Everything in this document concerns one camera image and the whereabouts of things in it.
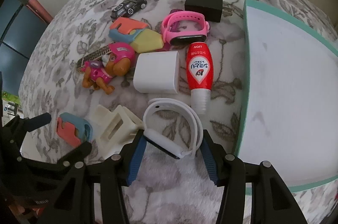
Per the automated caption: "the red glue bottle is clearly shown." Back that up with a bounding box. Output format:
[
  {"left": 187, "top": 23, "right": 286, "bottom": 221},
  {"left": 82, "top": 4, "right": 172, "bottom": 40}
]
[{"left": 186, "top": 42, "right": 214, "bottom": 115}]

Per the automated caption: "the pink smart watch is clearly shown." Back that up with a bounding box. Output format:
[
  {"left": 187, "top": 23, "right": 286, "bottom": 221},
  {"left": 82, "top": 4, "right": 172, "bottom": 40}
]
[{"left": 161, "top": 11, "right": 210, "bottom": 46}]

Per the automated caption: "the pink puppy toy figure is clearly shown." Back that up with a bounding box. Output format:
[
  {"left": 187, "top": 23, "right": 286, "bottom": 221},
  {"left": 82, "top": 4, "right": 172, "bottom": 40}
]
[{"left": 82, "top": 42, "right": 135, "bottom": 95}]

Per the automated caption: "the large orange blue toy knife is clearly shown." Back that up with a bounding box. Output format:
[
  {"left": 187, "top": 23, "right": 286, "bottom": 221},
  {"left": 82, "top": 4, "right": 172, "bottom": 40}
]
[{"left": 108, "top": 17, "right": 164, "bottom": 53}]

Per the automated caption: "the white plastic hair clip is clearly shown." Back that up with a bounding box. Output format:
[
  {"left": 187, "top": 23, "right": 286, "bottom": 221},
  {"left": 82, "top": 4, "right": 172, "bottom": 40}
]
[{"left": 90, "top": 104, "right": 144, "bottom": 159}]

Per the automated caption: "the teal white box lid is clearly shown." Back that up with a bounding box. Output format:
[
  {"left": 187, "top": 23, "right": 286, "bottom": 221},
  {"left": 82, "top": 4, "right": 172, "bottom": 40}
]
[{"left": 234, "top": 0, "right": 337, "bottom": 192}]

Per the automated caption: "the white power adapter cube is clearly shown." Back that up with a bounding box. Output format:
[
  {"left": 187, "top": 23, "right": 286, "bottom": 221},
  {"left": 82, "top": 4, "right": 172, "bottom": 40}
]
[{"left": 133, "top": 51, "right": 180, "bottom": 94}]

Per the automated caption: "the floral grey white blanket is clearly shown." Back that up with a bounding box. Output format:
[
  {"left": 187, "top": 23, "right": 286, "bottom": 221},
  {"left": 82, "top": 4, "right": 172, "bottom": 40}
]
[{"left": 19, "top": 0, "right": 337, "bottom": 223}]

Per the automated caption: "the gold patterned lighter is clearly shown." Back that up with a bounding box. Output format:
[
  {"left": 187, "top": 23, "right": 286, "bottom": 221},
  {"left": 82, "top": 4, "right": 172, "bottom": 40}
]
[{"left": 76, "top": 43, "right": 112, "bottom": 74}]

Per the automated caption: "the black power adapter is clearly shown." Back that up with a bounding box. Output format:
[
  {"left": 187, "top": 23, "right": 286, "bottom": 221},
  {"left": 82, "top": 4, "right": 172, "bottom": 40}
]
[{"left": 184, "top": 0, "right": 223, "bottom": 23}]

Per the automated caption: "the black toy car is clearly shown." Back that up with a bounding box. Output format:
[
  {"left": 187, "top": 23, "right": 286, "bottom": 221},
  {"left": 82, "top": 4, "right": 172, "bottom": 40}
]
[{"left": 110, "top": 0, "right": 148, "bottom": 21}]

